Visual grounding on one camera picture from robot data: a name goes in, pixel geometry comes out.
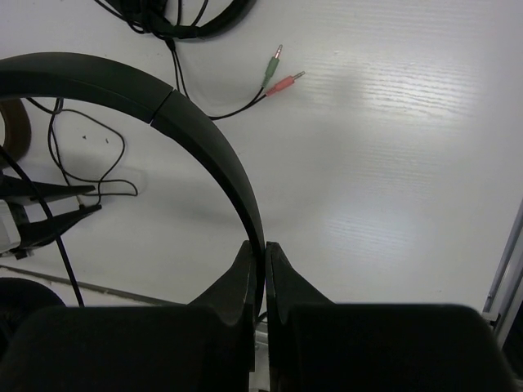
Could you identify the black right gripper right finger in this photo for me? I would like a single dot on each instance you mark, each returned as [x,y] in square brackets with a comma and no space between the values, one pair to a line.
[286,289]

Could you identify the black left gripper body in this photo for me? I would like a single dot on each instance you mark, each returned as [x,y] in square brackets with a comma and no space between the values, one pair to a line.
[12,215]

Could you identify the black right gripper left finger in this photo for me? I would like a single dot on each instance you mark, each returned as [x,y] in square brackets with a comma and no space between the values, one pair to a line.
[233,297]

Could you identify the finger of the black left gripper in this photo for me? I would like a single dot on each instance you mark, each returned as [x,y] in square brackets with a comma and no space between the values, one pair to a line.
[41,233]
[13,188]

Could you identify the black headphones with thin cable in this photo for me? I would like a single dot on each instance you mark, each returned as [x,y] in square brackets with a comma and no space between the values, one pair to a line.
[130,91]

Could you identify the brown silver headphones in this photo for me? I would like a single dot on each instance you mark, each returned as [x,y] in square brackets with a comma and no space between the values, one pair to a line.
[17,129]

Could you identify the black wrapped headset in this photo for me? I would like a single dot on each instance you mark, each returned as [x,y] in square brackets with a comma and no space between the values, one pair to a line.
[150,17]

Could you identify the aluminium table edge rail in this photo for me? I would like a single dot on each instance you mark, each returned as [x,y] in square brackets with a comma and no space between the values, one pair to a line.
[487,313]

